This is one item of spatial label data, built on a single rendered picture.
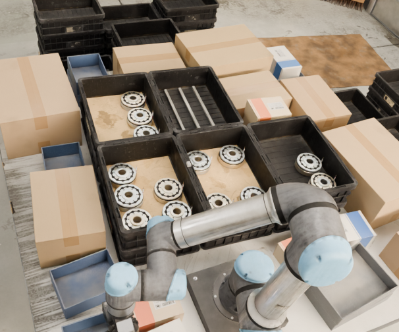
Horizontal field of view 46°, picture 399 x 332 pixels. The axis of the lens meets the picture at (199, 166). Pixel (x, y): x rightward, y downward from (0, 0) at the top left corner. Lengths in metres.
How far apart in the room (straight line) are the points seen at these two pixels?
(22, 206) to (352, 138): 1.35
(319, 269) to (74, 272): 0.92
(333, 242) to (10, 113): 1.33
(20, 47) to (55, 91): 1.91
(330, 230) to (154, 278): 0.42
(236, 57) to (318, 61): 1.95
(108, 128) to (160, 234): 0.83
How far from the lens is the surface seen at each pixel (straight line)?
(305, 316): 1.71
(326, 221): 1.04
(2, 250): 2.61
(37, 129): 1.94
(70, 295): 1.64
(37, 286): 1.67
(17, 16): 4.27
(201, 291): 1.60
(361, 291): 1.77
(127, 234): 1.48
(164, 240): 1.19
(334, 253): 1.01
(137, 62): 2.24
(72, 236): 1.56
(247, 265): 1.41
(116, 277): 1.12
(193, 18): 3.35
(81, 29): 3.13
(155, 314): 1.52
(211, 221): 1.15
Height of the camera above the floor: 2.15
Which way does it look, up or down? 47 degrees down
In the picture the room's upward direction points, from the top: 11 degrees clockwise
